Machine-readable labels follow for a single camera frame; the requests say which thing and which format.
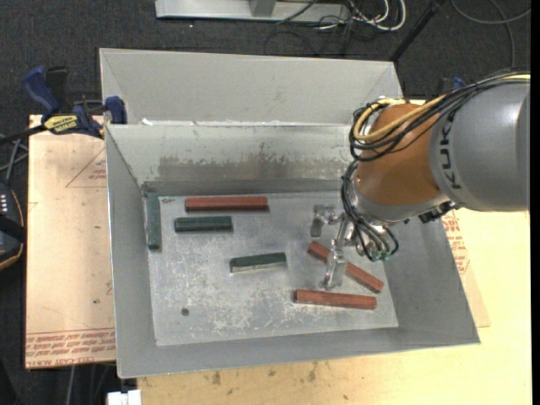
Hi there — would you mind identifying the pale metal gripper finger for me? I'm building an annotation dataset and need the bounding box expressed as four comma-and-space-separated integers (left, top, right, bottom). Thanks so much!
321, 248, 348, 291
310, 203, 340, 238

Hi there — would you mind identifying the red-brown flat block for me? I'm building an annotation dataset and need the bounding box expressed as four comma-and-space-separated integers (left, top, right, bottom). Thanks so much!
306, 240, 386, 294
184, 196, 270, 213
293, 289, 378, 311

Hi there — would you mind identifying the dark green flat block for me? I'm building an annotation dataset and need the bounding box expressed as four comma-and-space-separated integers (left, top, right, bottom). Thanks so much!
174, 215, 234, 233
229, 251, 289, 274
146, 194, 163, 251

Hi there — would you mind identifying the grey metal bin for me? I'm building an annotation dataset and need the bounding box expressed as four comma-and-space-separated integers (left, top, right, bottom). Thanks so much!
99, 47, 481, 380

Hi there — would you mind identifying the brown cardboard board red print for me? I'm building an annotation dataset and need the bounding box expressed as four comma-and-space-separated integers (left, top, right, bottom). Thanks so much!
24, 114, 491, 370

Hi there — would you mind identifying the black cylinder on white bracket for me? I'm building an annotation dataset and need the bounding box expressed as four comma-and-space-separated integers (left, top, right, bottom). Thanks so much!
417, 201, 461, 224

